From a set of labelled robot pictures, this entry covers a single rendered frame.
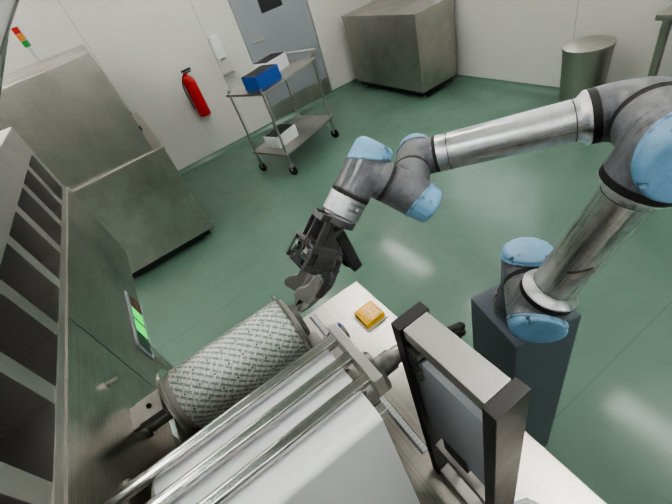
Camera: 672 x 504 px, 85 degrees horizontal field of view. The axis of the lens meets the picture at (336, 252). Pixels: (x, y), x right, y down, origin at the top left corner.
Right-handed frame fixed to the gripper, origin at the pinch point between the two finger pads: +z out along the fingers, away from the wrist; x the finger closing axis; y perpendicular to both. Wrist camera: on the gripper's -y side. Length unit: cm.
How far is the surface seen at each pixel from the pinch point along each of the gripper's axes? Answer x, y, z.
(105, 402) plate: 1.2, 30.3, 22.7
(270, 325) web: 3.6, 8.2, 3.6
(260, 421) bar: 29.3, 23.9, -0.8
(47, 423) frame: 9.7, 39.0, 17.4
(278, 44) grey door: -449, -156, -129
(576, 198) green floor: -58, -233, -82
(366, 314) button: -14.4, -38.0, 8.0
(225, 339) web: 0.3, 13.8, 9.7
